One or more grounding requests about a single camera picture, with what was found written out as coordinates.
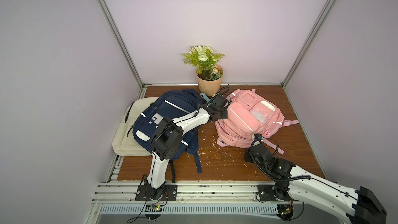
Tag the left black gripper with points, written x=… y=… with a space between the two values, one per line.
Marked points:
x=225 y=115

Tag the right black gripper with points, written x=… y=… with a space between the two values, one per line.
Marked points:
x=259 y=151

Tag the pink backpack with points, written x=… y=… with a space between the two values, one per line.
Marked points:
x=250 y=114

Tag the cream white backpack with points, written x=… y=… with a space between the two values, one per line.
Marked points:
x=124 y=143

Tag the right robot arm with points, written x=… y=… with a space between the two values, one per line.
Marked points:
x=293 y=183

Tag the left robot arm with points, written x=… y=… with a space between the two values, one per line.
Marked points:
x=177 y=121

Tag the teal plastic paddle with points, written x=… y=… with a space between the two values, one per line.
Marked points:
x=205 y=97

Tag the beige plant pot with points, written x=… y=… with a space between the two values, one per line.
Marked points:
x=210 y=87

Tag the artificial green flowering plant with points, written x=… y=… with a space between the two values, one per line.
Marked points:
x=205 y=60

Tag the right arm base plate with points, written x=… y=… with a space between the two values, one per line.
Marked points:
x=275 y=192

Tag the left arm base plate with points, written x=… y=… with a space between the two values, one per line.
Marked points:
x=164 y=193

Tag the aluminium front rail frame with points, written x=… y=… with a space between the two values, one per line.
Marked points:
x=193 y=198

